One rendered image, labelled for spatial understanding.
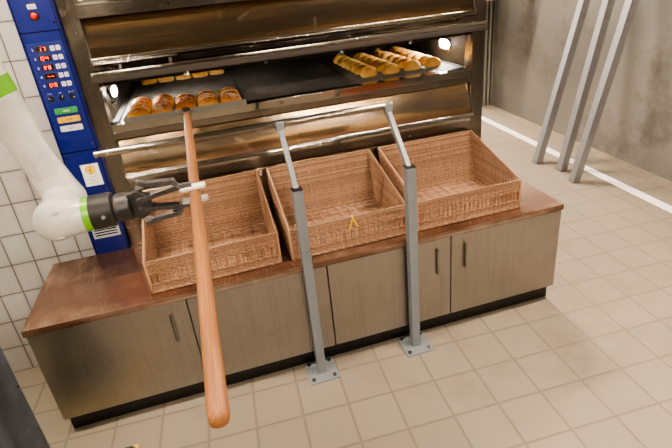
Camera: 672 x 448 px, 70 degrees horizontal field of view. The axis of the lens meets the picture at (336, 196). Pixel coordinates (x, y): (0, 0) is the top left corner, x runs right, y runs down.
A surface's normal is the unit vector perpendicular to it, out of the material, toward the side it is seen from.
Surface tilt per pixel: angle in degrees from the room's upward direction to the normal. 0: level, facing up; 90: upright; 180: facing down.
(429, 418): 0
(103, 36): 70
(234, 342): 90
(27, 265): 90
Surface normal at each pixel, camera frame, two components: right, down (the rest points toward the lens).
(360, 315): 0.28, 0.38
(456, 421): -0.09, -0.90
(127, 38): 0.23, 0.05
